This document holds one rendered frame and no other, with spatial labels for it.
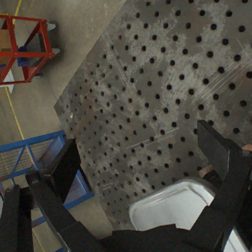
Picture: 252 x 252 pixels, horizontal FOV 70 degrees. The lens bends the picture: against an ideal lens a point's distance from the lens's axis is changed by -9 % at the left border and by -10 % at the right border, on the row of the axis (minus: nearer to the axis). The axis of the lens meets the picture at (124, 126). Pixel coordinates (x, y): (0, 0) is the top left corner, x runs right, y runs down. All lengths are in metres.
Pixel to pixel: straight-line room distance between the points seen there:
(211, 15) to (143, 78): 0.27
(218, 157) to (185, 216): 0.15
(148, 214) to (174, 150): 0.32
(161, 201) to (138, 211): 0.06
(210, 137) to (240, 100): 0.36
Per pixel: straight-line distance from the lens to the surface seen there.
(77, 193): 2.34
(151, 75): 0.63
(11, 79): 4.01
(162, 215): 0.33
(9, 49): 2.09
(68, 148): 0.19
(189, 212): 0.30
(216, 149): 0.17
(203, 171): 0.60
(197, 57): 0.56
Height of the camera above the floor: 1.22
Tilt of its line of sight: 46 degrees down
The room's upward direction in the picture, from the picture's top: 107 degrees counter-clockwise
